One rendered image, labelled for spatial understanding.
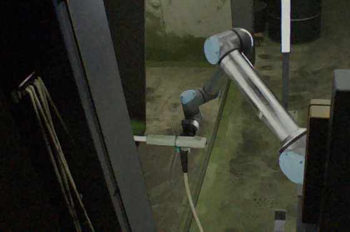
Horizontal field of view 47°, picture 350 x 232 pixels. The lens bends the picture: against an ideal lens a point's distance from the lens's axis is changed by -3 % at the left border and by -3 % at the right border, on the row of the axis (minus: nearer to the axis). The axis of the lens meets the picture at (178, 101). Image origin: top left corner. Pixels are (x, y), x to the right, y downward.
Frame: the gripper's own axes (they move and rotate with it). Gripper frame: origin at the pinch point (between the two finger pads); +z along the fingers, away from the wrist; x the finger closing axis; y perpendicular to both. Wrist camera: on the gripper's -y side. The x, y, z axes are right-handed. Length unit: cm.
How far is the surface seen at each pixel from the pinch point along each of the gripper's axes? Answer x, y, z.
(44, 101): -2, -82, 111
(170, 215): 13, 57, -11
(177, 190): 13, 55, -32
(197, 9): 25, -22, -192
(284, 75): -53, 6, -110
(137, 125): 35, 10, -35
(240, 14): -14, -17, -191
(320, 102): -51, -83, 107
